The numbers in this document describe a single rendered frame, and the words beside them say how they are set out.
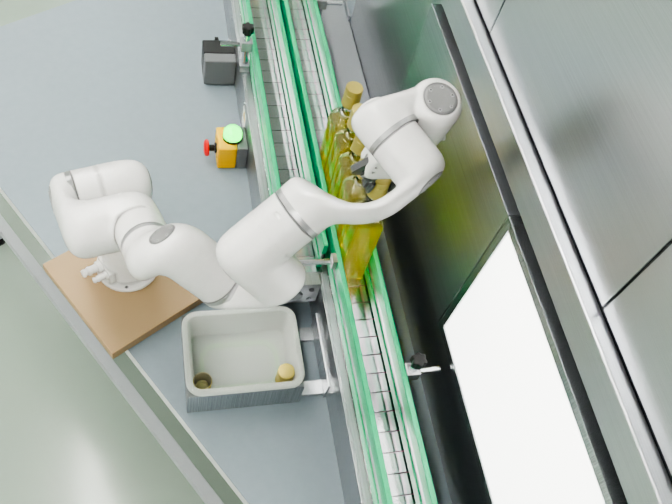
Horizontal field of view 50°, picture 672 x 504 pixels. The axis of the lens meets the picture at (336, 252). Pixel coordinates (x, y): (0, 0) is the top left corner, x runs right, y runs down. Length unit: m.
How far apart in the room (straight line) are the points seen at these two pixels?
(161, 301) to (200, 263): 0.47
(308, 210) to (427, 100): 0.22
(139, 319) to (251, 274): 0.55
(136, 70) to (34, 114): 0.28
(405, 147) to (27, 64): 1.24
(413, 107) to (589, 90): 0.23
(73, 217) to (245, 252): 0.34
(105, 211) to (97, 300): 0.36
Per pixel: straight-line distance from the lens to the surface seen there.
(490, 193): 1.15
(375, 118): 0.98
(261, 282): 1.02
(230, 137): 1.71
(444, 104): 1.02
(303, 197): 0.98
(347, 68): 1.88
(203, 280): 1.09
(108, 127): 1.85
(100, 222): 1.22
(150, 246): 1.07
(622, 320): 0.94
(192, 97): 1.92
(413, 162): 0.97
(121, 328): 1.51
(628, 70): 0.93
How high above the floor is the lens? 2.12
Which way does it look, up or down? 55 degrees down
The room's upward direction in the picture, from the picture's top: 19 degrees clockwise
